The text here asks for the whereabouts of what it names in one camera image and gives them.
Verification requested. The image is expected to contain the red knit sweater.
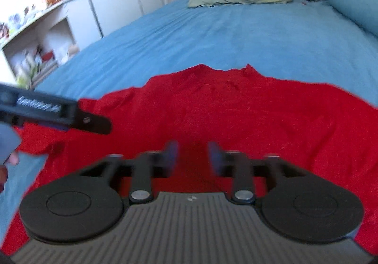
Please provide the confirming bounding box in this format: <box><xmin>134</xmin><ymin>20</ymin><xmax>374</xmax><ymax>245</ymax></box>
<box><xmin>19</xmin><ymin>65</ymin><xmax>377</xmax><ymax>253</ymax></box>

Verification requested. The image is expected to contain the left hand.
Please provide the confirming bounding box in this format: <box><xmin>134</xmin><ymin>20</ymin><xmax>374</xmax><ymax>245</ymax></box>
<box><xmin>0</xmin><ymin>152</ymin><xmax>19</xmax><ymax>193</ymax></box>

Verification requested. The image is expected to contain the red box on shelf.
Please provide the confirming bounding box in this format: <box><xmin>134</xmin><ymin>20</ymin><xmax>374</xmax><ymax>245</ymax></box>
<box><xmin>40</xmin><ymin>51</ymin><xmax>55</xmax><ymax>62</ymax></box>

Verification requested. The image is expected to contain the white shelving unit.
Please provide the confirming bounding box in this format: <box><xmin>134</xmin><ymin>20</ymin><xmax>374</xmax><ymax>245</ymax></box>
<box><xmin>1</xmin><ymin>0</ymin><xmax>102</xmax><ymax>86</ymax></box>

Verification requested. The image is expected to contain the blue bed blanket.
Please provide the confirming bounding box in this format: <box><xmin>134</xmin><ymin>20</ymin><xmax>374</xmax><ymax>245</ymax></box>
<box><xmin>1</xmin><ymin>0</ymin><xmax>377</xmax><ymax>240</ymax></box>

